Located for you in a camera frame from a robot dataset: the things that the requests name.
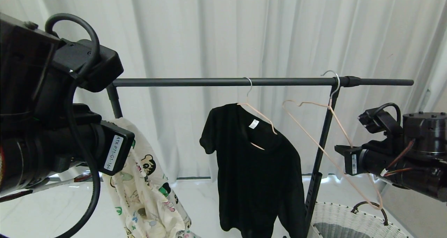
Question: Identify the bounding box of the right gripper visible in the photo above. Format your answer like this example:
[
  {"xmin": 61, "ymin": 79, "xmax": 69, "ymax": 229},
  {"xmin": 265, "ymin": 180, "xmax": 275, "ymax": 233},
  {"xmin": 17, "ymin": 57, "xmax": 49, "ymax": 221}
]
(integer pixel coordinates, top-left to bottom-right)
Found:
[{"xmin": 335, "ymin": 144, "xmax": 447, "ymax": 202}]

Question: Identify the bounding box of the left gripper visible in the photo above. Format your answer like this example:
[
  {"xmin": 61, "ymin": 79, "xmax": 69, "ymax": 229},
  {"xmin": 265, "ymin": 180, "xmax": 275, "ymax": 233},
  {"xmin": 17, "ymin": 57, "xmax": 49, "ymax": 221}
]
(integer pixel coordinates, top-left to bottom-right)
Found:
[{"xmin": 0, "ymin": 121, "xmax": 135, "ymax": 197}]

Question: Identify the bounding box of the pink clothes hanger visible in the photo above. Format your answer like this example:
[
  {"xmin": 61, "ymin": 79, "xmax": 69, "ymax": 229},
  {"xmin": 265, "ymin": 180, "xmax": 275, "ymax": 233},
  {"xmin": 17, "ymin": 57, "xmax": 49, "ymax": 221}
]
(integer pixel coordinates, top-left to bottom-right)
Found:
[
  {"xmin": 237, "ymin": 77, "xmax": 278, "ymax": 150},
  {"xmin": 282, "ymin": 70, "xmax": 384, "ymax": 210}
]

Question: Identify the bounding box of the cream printed garment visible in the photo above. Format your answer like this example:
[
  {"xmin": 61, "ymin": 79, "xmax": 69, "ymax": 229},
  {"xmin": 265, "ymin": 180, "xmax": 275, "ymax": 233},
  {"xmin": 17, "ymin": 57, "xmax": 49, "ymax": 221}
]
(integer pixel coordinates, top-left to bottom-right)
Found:
[{"xmin": 101, "ymin": 118, "xmax": 202, "ymax": 238}]

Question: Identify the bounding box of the black garment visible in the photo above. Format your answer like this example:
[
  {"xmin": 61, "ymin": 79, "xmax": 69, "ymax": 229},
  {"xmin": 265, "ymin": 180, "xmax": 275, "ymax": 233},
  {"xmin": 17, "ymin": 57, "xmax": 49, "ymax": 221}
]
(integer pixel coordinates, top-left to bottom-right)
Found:
[{"xmin": 200, "ymin": 103, "xmax": 308, "ymax": 238}]

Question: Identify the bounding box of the white laundry basket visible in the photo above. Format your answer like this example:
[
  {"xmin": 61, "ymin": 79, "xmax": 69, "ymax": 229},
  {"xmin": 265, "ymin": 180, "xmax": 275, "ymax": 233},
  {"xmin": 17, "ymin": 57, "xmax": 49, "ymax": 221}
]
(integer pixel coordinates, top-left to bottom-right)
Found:
[{"xmin": 309, "ymin": 201, "xmax": 410, "ymax": 238}]

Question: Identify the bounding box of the black clothes rack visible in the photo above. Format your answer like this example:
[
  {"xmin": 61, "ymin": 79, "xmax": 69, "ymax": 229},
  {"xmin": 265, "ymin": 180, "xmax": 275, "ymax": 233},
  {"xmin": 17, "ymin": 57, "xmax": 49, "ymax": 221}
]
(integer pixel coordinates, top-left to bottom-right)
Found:
[{"xmin": 107, "ymin": 76, "xmax": 415, "ymax": 238}]

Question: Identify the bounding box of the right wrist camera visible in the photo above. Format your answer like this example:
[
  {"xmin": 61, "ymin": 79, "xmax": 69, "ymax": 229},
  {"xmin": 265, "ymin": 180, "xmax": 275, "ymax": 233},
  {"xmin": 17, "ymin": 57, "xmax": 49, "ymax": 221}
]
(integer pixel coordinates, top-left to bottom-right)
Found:
[{"xmin": 358, "ymin": 109, "xmax": 404, "ymax": 151}]

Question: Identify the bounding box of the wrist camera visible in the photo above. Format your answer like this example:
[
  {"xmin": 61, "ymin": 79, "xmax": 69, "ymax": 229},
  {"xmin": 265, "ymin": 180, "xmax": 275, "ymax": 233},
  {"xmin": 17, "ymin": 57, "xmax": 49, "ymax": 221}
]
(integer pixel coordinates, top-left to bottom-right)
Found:
[
  {"xmin": 358, "ymin": 109, "xmax": 404, "ymax": 151},
  {"xmin": 52, "ymin": 39, "xmax": 124, "ymax": 127}
]

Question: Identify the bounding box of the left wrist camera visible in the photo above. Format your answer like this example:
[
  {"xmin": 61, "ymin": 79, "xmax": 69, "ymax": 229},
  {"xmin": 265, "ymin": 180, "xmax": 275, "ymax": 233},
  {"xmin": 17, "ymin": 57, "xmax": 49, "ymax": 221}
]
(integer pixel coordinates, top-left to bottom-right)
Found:
[{"xmin": 52, "ymin": 39, "xmax": 124, "ymax": 127}]

